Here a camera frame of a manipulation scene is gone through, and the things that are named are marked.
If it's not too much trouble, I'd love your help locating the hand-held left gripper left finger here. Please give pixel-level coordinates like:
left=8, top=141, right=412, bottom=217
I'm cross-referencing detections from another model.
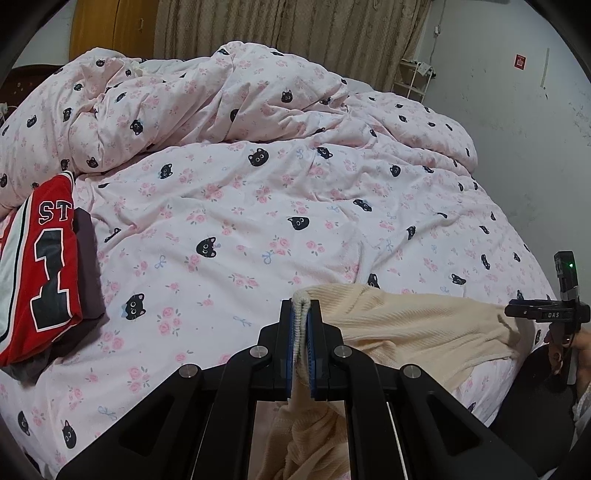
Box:
left=55, top=299, right=301, bottom=480

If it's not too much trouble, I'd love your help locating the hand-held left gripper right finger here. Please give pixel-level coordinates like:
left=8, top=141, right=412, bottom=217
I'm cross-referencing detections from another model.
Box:
left=307, top=299, right=539, bottom=480

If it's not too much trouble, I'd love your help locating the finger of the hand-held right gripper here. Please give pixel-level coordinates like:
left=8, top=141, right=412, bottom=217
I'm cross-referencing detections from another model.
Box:
left=504, top=299, right=537, bottom=319

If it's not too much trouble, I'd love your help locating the cream ribbed knit garment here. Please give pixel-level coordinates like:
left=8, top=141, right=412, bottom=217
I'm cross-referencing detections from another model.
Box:
left=272, top=284, right=525, bottom=480

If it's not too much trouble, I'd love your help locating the person's right forearm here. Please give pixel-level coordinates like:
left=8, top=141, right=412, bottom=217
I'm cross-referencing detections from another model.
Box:
left=573, top=382, right=591, bottom=424

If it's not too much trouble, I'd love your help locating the person's right hand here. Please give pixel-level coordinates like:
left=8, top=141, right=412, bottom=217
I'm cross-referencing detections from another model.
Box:
left=545, top=322, right=591, bottom=398

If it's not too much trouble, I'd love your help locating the pink cat-print bed sheet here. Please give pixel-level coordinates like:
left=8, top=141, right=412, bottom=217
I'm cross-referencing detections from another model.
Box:
left=0, top=138, right=560, bottom=480

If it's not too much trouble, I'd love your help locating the dark grey folded garment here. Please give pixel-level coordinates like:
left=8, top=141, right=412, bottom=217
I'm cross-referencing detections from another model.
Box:
left=9, top=208, right=105, bottom=384

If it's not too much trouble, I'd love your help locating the pink cat-print duvet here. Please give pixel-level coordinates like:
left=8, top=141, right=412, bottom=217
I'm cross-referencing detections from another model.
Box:
left=0, top=41, right=479, bottom=208

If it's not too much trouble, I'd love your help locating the red numbered jersey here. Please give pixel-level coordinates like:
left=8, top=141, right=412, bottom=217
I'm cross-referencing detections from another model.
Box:
left=0, top=172, right=85, bottom=367

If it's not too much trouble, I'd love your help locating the beige curtain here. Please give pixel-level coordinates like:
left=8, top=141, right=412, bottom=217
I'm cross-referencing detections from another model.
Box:
left=154, top=0, right=433, bottom=88

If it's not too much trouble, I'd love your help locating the wooden wardrobe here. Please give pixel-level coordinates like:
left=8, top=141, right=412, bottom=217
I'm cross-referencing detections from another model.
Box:
left=69, top=0, right=160, bottom=62

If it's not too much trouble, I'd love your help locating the dark headboard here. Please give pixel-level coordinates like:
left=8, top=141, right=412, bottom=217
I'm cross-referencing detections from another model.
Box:
left=9, top=65, right=65, bottom=90

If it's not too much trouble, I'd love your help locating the white wire rack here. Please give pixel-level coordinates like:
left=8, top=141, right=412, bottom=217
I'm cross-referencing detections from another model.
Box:
left=392, top=58, right=437, bottom=105

